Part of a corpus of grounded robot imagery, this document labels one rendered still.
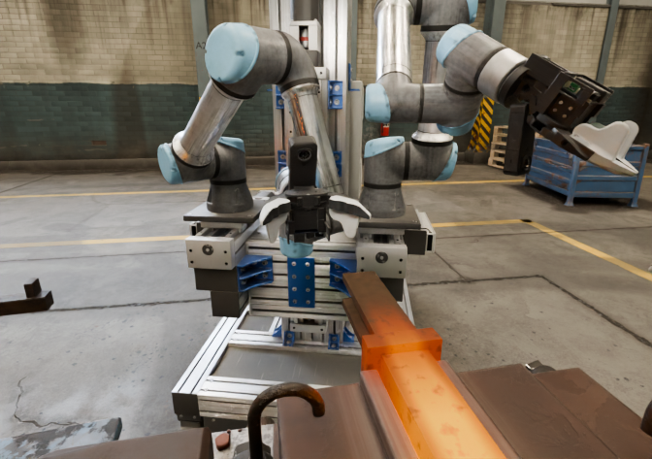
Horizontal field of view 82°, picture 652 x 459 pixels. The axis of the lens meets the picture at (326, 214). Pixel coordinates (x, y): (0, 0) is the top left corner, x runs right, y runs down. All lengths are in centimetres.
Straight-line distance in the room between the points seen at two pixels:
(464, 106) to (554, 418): 59
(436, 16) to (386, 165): 39
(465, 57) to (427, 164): 47
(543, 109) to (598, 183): 470
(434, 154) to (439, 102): 37
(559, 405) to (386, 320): 10
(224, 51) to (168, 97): 662
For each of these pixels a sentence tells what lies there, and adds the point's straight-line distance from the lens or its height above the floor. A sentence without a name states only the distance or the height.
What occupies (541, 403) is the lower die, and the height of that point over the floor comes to 99.
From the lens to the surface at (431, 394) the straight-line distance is 22.
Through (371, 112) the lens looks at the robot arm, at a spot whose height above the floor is 113.
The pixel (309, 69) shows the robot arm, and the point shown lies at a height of 122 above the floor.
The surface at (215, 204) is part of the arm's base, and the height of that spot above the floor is 85.
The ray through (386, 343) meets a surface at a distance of 23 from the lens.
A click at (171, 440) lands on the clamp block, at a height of 98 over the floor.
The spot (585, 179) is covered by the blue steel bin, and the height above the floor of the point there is 32.
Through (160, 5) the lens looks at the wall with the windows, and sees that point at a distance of 760.
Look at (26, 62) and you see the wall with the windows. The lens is 825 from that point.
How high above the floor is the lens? 115
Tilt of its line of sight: 17 degrees down
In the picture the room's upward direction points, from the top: straight up
